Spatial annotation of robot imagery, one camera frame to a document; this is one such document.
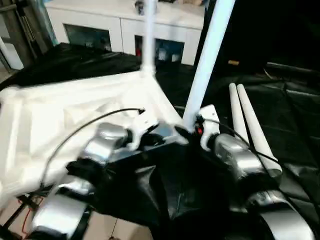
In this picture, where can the white plastic table leg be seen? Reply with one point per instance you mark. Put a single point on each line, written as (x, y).
(149, 37)
(252, 120)
(207, 62)
(236, 110)

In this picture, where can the white plastic table top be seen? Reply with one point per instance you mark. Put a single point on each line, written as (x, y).
(50, 125)

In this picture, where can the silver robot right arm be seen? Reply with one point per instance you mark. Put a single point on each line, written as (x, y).
(240, 155)

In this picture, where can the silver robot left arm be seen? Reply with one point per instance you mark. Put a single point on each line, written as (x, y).
(105, 145)

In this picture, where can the small tan block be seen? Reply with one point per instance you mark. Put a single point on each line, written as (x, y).
(233, 62)

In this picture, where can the small white jar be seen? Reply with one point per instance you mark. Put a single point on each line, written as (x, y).
(162, 55)
(175, 57)

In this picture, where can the black mat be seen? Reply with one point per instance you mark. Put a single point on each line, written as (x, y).
(287, 125)

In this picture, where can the small red bottle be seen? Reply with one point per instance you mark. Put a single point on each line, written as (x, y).
(138, 51)

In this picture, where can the black backdrop cloth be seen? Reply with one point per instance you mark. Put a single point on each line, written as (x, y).
(270, 30)

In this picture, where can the white cabinet with glass doors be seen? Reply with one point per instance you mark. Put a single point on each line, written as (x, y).
(100, 15)

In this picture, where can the shiny object on cabinet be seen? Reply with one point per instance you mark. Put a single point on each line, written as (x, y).
(140, 6)

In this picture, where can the blue and white box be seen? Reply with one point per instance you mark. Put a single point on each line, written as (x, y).
(51, 25)

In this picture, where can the beige curtain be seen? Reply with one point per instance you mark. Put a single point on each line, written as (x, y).
(27, 25)

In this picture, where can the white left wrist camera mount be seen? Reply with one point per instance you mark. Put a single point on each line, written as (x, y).
(142, 125)

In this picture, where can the black metal frame bars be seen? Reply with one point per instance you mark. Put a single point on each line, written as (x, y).
(17, 207)

